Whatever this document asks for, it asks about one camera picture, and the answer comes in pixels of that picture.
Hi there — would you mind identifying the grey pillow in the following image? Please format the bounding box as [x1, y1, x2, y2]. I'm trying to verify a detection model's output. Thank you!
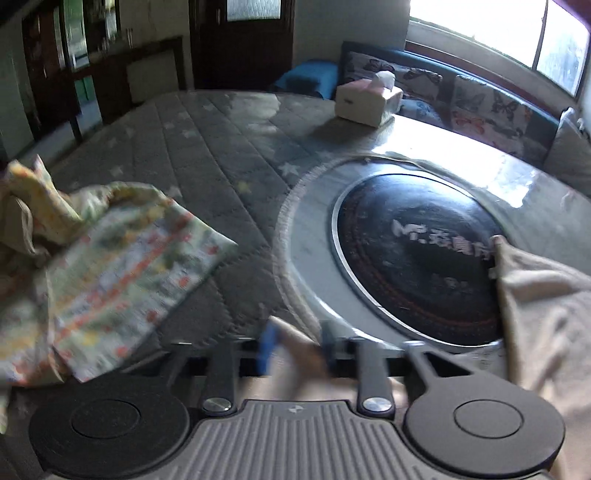
[544, 107, 591, 195]

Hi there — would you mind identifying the dark wooden door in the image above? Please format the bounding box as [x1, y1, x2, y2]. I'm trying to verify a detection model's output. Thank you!
[189, 0, 296, 91]

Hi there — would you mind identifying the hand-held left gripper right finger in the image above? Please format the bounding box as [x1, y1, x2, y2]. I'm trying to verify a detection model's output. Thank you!
[321, 320, 467, 418]

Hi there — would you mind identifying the dark wooden sideboard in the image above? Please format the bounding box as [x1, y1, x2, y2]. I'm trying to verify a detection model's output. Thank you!
[69, 36, 186, 141]

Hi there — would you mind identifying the butterfly print cushion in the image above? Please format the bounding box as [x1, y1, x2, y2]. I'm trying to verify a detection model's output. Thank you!
[450, 76, 533, 154]
[344, 51, 455, 125]

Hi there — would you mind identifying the beige cloth garment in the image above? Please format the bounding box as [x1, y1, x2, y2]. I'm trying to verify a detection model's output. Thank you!
[235, 234, 591, 480]

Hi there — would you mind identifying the window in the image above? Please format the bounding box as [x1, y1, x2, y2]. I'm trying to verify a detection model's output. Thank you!
[406, 0, 591, 97]

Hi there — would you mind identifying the grey quilted table cover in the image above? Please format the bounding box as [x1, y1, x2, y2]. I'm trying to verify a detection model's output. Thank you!
[0, 89, 591, 416]

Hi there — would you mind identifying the round black induction cooktop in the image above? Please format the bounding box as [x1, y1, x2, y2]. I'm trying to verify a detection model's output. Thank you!
[330, 172, 509, 344]

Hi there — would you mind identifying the tissue box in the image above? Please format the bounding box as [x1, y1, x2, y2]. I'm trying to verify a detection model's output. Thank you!
[335, 71, 404, 128]

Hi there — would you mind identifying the dark wooden display cabinet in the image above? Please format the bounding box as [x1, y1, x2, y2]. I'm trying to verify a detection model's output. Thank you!
[21, 0, 123, 134]

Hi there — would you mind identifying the floral printed garment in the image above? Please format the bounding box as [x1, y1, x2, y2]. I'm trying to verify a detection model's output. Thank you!
[0, 154, 239, 435]

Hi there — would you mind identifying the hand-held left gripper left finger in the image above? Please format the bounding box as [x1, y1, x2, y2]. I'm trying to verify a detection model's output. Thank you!
[164, 318, 280, 416]

